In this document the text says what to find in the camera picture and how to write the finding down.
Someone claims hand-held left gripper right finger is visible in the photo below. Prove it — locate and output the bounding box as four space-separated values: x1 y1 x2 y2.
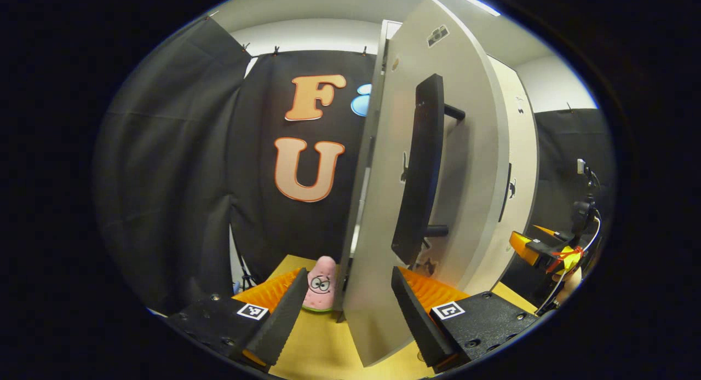
390 266 540 372

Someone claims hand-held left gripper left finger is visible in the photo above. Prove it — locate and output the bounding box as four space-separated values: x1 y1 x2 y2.
164 268 309 370

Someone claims white cabinet door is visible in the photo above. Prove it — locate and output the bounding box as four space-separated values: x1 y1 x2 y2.
335 0 513 368
466 56 540 294

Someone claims black door handle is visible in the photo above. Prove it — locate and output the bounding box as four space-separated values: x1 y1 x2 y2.
391 73 466 267

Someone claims pink star plush toy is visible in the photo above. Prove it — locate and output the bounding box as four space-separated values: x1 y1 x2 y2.
301 256 338 313

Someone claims black backdrop cloth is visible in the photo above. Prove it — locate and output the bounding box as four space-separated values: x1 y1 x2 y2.
92 16 384 315
501 107 617 315

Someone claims camera on stand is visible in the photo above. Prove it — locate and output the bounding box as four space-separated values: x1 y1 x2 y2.
572 158 603 244

